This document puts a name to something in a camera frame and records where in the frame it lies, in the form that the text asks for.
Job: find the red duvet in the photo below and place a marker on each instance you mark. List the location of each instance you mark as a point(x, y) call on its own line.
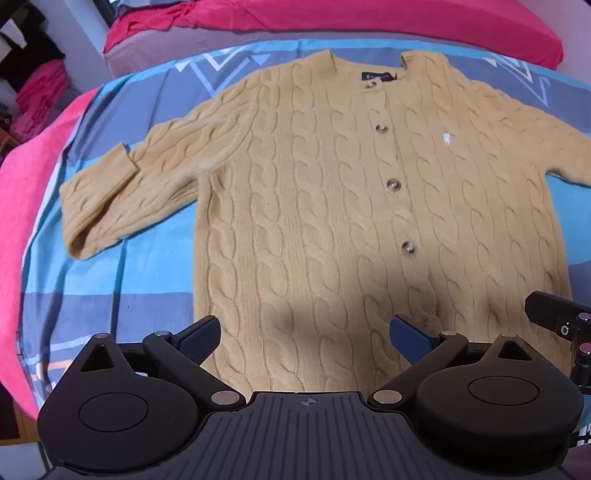
point(369, 18)

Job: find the pile of pink clothes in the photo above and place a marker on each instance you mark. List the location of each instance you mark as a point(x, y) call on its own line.
point(44, 99)

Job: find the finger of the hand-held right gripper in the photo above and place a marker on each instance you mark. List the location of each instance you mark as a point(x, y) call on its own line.
point(554, 314)

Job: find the pink blanket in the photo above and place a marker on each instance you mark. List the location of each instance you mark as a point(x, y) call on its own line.
point(23, 230)

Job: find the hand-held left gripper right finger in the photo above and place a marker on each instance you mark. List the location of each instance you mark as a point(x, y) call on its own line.
point(412, 344)

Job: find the pile of dark clothes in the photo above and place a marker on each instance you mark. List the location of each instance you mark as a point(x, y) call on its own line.
point(23, 41)

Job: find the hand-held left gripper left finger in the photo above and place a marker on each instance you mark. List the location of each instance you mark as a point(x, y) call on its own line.
point(199, 342)

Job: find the blue patterned bed sheet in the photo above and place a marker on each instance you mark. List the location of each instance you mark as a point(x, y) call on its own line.
point(152, 300)

